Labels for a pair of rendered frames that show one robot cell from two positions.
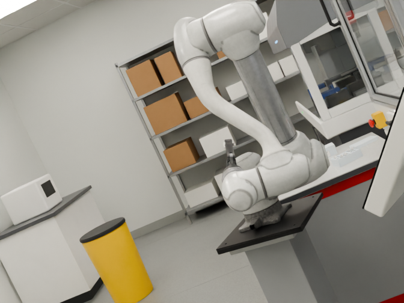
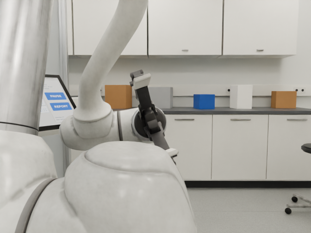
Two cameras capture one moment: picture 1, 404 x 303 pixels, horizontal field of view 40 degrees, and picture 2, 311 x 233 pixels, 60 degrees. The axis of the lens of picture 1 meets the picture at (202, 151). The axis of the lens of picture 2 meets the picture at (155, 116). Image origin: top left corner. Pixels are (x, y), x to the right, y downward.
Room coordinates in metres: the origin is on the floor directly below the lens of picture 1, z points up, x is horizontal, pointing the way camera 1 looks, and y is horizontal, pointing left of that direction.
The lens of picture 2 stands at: (2.51, -0.14, 1.12)
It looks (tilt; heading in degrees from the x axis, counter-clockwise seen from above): 5 degrees down; 172
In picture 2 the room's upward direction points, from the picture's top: straight up
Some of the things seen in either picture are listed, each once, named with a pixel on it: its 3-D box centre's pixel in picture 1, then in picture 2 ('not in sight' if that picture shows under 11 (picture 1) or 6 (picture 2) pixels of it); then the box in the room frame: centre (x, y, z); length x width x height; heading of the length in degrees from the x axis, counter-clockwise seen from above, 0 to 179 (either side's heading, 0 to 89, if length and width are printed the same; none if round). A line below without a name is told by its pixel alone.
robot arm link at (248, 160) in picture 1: (252, 180); (124, 231); (2.19, -0.13, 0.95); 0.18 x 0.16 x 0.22; 77
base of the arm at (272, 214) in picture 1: (261, 214); not in sight; (2.18, -0.11, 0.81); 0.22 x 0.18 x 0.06; 149
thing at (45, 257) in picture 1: (55, 236); not in sight; (5.64, 1.71, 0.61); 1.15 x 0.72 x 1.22; 171
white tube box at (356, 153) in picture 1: (346, 157); not in sight; (2.60, -0.61, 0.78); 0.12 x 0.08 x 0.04; 98
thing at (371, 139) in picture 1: (364, 142); not in sight; (2.79, -0.77, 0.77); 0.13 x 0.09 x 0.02; 95
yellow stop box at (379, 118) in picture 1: (379, 119); not in sight; (2.61, -0.82, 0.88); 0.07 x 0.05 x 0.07; 172
